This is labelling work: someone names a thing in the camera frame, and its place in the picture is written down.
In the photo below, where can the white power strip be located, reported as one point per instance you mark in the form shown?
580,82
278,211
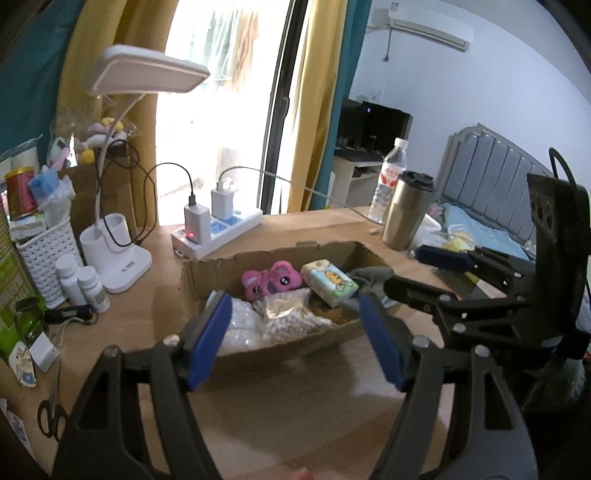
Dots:
231,230

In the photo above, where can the cardboard box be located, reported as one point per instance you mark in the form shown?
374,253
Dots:
286,355

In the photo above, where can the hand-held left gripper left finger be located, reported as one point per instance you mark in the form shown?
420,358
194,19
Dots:
210,341

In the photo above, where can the green printed package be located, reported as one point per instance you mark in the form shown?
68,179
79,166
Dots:
14,286

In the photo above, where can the clear water bottle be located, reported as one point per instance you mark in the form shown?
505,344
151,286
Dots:
388,184

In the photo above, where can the teal curtain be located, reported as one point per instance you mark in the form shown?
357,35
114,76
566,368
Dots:
27,69
346,74

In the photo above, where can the floral patterned pouch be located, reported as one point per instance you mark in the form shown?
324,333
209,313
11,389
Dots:
24,367

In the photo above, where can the white wall socket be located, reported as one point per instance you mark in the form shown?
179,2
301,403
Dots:
376,95

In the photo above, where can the white desk lamp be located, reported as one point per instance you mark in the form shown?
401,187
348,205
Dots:
143,69

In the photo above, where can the blue sponge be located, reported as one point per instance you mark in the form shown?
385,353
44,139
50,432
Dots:
44,182

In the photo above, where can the light blue blanket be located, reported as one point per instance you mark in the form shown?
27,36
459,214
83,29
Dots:
485,230

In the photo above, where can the small black device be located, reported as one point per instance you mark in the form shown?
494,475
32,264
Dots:
69,314

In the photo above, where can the grey bed headboard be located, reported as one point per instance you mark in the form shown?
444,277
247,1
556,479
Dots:
489,166

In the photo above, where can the dark grey cloth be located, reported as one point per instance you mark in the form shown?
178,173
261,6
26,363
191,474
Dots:
369,276

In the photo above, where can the small white box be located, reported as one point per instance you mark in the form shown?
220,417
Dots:
45,351

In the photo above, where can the white cabinet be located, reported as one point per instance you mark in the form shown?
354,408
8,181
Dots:
351,180

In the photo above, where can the steel tumbler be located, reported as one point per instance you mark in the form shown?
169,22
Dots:
406,217

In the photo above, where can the bag of cotton pads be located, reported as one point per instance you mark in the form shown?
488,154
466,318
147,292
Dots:
240,327

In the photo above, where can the brown paper bag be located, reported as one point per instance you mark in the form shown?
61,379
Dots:
83,194

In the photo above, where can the cartoon printed tissue pack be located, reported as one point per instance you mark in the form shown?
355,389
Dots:
330,281

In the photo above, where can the white pill bottle green label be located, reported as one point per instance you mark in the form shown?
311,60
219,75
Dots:
94,293

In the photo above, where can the pink plush toy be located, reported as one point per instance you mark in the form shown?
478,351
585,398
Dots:
272,281

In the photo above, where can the person's left hand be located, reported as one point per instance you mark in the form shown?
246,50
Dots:
303,475

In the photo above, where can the white air conditioner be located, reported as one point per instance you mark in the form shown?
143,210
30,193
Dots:
429,27

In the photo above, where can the black appliance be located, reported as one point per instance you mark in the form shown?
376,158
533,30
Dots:
378,124

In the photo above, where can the clear plastic bag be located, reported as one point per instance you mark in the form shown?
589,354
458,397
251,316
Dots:
60,203

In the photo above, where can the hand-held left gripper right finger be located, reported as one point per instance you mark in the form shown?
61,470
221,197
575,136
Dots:
383,346

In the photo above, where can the white charger with black plug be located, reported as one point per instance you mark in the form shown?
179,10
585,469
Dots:
197,224

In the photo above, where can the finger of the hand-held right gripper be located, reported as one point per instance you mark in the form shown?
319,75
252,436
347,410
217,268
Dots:
443,257
406,288

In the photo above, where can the red tin can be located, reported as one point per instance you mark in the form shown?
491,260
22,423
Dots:
21,194

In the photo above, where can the white plastic basket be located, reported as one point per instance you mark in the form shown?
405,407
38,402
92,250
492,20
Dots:
46,258

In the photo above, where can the black door frame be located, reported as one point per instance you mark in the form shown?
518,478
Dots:
281,101

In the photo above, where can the yellow tissue pack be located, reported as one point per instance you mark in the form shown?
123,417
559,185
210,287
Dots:
459,242

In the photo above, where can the black scissors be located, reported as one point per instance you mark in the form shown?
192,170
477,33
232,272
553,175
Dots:
46,417

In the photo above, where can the yellow curtain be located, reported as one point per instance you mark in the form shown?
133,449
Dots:
115,23
318,92

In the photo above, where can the hanging laundry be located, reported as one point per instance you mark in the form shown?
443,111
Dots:
231,46

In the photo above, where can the clear bag of plush toys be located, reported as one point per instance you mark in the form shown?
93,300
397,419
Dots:
92,134

